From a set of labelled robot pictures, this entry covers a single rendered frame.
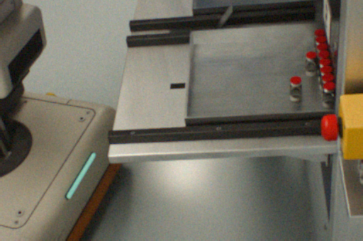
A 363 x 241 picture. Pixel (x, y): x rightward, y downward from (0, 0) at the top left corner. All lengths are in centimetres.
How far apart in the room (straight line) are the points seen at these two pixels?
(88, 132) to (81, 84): 66
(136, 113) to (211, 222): 97
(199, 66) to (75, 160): 83
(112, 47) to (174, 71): 161
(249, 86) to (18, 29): 69
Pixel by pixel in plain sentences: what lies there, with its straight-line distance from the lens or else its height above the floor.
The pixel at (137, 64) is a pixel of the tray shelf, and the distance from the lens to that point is 133.
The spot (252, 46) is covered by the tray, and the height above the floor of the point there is 88.
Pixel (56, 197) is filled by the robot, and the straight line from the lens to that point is 195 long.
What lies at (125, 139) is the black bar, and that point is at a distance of 115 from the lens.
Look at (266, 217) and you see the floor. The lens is 213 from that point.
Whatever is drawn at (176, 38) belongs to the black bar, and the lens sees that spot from 135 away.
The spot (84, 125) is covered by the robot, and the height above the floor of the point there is 28.
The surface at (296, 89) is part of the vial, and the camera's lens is 117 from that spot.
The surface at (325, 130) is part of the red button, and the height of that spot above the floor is 101.
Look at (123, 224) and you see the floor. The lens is 217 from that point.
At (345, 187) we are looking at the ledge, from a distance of 106.
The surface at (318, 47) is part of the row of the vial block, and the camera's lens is 124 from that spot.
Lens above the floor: 170
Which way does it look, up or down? 42 degrees down
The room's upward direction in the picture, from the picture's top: 10 degrees counter-clockwise
